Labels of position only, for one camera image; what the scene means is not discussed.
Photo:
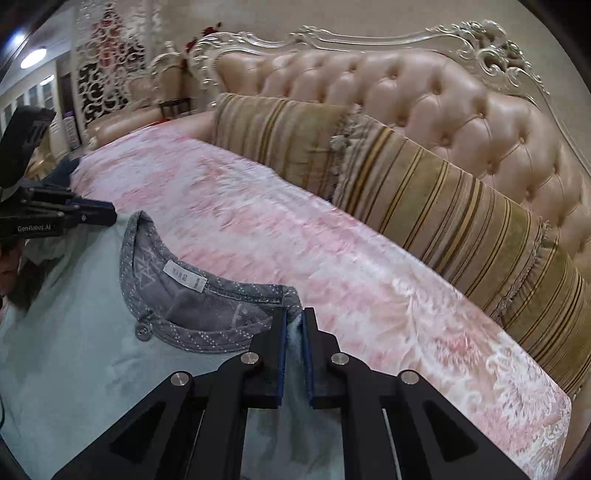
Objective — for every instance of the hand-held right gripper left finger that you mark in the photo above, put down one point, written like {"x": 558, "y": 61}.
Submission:
{"x": 280, "y": 369}

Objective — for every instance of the round ceiling lamp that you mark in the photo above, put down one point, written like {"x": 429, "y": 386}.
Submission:
{"x": 33, "y": 57}

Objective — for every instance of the light blue long-sleeve shirt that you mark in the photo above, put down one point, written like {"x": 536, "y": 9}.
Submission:
{"x": 69, "y": 346}

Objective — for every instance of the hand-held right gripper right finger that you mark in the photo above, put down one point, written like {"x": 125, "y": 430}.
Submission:
{"x": 308, "y": 369}

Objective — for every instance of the tufted pink leather sofa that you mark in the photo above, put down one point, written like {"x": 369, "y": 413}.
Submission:
{"x": 415, "y": 101}

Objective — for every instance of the red roses in vase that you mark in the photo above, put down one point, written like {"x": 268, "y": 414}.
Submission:
{"x": 191, "y": 44}

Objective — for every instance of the pink floral blanket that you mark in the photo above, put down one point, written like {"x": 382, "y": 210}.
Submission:
{"x": 323, "y": 258}

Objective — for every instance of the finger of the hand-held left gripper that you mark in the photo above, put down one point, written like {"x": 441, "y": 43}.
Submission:
{"x": 92, "y": 213}

